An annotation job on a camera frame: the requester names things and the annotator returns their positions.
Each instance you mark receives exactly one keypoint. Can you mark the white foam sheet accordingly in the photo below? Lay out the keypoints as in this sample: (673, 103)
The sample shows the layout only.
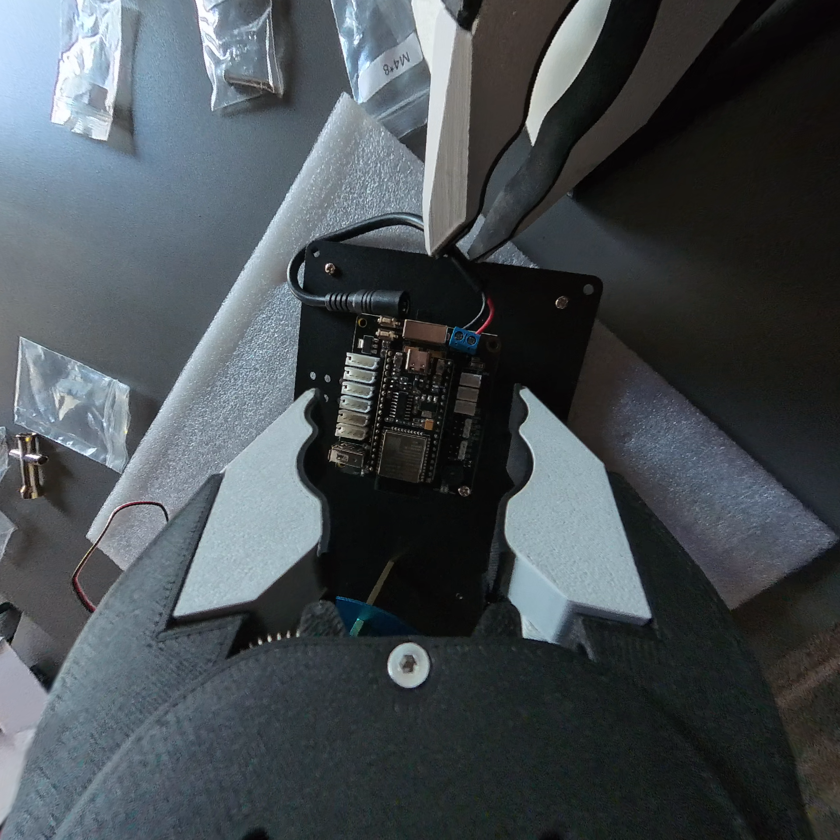
(216, 367)

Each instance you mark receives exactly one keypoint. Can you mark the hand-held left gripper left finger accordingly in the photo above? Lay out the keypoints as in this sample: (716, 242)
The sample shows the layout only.
(256, 538)

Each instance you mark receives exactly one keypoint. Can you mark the black circuit board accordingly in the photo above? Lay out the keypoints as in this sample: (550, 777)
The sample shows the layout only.
(407, 420)

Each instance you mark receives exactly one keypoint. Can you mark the grey desk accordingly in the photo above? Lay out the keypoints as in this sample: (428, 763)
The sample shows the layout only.
(164, 216)

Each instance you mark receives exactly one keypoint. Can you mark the flat clear plastic bag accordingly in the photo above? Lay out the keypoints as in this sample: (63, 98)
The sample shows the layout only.
(65, 400)

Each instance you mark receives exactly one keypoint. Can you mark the metal cross wrench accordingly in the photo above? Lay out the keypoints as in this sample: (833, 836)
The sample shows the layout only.
(29, 466)

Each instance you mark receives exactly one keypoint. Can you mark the small clear parts bag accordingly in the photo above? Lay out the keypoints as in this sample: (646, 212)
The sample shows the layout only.
(95, 72)
(239, 52)

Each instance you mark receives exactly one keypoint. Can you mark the clear bag with white label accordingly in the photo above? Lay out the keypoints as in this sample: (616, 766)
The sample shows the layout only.
(380, 72)

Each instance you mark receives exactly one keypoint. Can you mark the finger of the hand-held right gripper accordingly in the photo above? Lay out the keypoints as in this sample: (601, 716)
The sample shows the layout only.
(649, 85)
(505, 79)

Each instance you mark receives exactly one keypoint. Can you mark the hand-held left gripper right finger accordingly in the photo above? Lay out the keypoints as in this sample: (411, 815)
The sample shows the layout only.
(577, 538)

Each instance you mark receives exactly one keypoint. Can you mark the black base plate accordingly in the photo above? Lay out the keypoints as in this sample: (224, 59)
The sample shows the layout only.
(407, 531)

